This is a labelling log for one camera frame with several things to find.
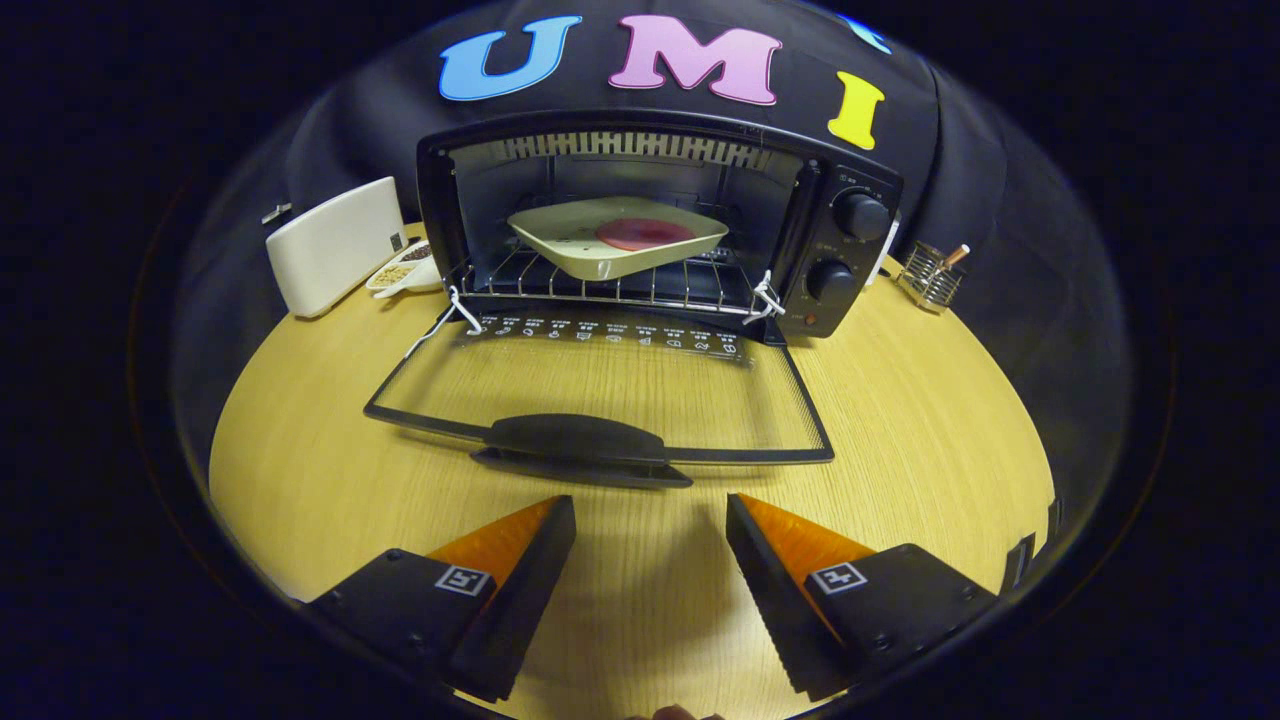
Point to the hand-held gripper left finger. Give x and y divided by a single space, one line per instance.
525 610

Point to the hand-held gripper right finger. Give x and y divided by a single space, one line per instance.
775 610

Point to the cream square plate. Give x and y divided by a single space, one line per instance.
600 262

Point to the black toaster oven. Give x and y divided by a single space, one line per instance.
845 250

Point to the pink round ham slice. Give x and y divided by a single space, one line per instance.
645 235

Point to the white bread toaster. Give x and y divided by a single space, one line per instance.
330 245

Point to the white divided seed dish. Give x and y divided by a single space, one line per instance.
400 275

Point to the clear glass bottle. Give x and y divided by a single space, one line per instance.
889 250

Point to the brown tipped stick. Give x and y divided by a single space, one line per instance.
957 254

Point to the small silver clip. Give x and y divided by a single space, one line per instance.
277 212

